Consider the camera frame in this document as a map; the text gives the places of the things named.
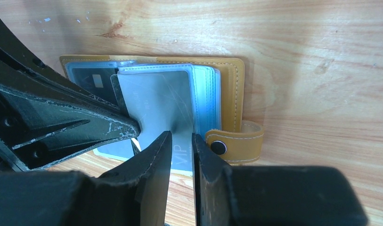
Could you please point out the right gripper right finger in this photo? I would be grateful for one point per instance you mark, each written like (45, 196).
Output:
(228, 195)

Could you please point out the yellow leather card holder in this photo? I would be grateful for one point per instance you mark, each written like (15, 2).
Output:
(242, 139)

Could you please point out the black VIP card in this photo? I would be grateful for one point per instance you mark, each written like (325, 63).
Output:
(96, 81)
(160, 101)

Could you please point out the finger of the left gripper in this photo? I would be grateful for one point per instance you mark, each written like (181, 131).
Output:
(46, 119)

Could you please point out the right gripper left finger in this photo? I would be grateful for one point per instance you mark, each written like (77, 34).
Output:
(132, 194)

